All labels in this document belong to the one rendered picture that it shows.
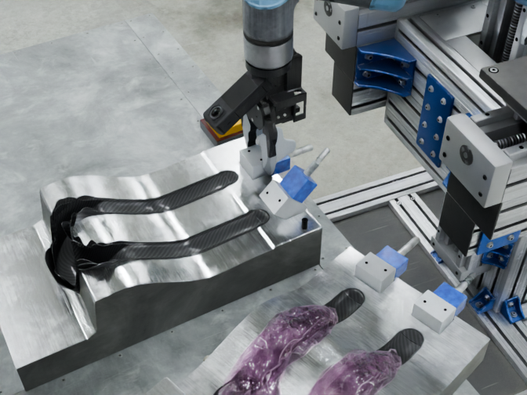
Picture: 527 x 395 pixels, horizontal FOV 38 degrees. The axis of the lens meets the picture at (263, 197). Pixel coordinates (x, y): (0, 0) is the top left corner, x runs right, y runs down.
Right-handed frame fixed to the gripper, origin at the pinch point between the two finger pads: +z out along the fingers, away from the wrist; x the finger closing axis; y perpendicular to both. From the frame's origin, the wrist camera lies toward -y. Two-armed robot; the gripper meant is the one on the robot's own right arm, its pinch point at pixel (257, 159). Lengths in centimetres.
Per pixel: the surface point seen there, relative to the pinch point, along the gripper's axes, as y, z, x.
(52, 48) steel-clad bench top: -17, 10, 67
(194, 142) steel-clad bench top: -2.9, 10.4, 21.2
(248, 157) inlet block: -1.7, -1.2, 0.1
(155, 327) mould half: -27.4, 8.5, -17.7
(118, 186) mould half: -23.3, 0.0, 5.3
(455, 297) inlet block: 12.8, 3.6, -37.9
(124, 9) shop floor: 45, 90, 209
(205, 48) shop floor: 63, 90, 163
